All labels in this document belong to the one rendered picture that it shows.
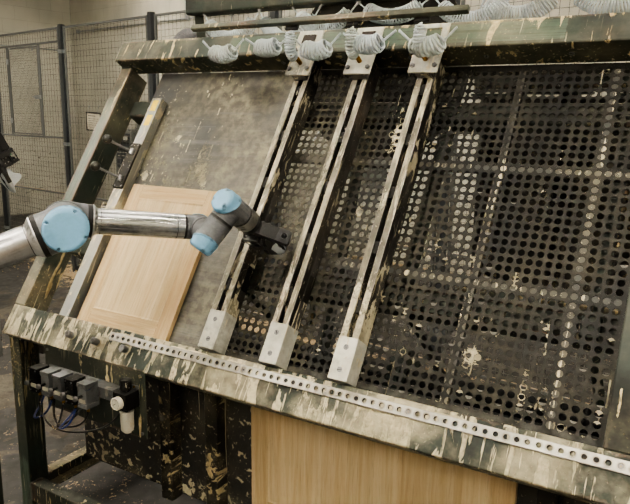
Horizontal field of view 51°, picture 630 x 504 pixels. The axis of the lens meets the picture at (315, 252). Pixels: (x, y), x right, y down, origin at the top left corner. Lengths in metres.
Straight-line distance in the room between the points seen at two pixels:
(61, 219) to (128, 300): 0.73
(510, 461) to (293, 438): 0.83
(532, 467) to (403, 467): 0.53
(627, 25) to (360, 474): 1.54
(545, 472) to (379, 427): 0.42
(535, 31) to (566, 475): 1.26
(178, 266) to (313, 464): 0.82
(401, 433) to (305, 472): 0.61
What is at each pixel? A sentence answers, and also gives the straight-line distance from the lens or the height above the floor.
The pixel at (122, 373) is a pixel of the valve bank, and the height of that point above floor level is 0.78.
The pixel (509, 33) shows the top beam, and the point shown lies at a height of 1.89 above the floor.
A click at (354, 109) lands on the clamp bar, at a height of 1.66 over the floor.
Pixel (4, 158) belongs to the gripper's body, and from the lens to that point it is 2.59.
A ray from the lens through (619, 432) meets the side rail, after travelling 1.70.
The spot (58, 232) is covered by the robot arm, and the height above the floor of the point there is 1.34.
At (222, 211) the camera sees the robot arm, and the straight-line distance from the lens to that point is 1.88.
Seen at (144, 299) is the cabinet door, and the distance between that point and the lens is 2.41.
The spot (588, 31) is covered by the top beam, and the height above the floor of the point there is 1.88.
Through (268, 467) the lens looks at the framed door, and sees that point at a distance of 2.39.
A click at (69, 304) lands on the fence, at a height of 0.94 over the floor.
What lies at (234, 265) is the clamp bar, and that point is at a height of 1.15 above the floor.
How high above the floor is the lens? 1.64
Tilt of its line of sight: 12 degrees down
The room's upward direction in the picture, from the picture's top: 1 degrees clockwise
